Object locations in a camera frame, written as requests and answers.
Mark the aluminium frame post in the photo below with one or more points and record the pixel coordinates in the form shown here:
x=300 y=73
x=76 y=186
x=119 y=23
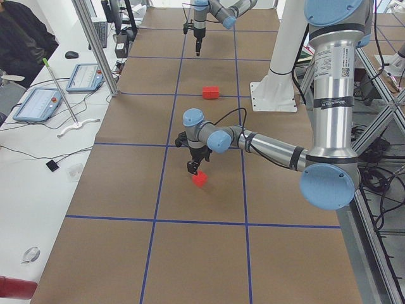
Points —
x=90 y=33

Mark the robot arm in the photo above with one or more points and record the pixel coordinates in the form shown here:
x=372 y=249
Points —
x=226 y=16
x=329 y=170

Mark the red object table edge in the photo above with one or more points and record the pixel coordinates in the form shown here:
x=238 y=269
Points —
x=17 y=288

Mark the far teach pendant tablet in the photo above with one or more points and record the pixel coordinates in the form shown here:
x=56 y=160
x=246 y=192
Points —
x=85 y=78

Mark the metal stick green tip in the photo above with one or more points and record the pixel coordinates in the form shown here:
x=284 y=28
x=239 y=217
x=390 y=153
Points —
x=60 y=91

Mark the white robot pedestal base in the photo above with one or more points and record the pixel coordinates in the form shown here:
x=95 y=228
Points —
x=275 y=92

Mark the small black square pad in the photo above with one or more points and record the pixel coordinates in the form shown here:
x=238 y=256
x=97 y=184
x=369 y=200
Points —
x=52 y=165

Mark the black computer mouse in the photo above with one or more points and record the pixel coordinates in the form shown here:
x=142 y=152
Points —
x=71 y=55

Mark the near teach pendant tablet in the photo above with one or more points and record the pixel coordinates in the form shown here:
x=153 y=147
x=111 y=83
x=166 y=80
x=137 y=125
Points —
x=39 y=105

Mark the aluminium frame truss right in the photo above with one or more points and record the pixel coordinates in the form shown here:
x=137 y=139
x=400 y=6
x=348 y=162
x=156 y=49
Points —
x=375 y=216

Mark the red block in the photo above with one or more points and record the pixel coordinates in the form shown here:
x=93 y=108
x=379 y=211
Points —
x=200 y=179

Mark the person in black clothes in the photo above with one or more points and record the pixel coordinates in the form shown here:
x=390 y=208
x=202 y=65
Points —
x=25 y=42

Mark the teach pendant tablet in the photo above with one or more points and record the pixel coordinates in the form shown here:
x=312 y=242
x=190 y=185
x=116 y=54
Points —
x=85 y=78
x=39 y=105

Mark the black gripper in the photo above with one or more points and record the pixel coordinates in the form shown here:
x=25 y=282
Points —
x=197 y=153
x=199 y=34

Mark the black keyboard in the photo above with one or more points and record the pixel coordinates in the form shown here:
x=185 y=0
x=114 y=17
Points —
x=101 y=29

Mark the white curved plastic piece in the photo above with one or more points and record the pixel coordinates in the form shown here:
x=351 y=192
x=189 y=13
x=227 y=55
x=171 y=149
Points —
x=77 y=125

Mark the black power adapter box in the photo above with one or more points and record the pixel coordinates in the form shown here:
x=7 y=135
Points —
x=121 y=46

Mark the clear tape roll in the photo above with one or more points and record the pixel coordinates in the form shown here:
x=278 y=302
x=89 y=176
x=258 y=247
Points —
x=31 y=255

